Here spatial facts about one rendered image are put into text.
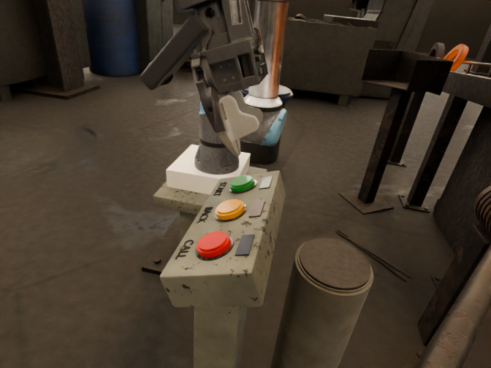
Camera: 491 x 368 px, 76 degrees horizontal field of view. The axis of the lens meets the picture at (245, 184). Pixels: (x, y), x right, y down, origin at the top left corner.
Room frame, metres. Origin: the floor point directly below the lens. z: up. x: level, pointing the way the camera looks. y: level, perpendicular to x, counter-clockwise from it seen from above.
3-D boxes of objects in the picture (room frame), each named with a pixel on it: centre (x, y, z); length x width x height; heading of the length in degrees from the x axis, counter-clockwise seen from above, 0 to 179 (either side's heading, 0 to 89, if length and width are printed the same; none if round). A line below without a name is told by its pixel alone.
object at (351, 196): (1.45, -0.63, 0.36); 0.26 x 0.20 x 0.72; 26
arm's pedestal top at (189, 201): (0.96, 0.10, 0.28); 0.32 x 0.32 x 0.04; 81
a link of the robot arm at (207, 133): (0.96, 0.10, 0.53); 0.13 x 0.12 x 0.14; 76
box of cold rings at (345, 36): (3.73, -0.59, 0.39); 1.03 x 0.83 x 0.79; 85
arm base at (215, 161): (0.96, 0.10, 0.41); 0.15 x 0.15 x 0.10
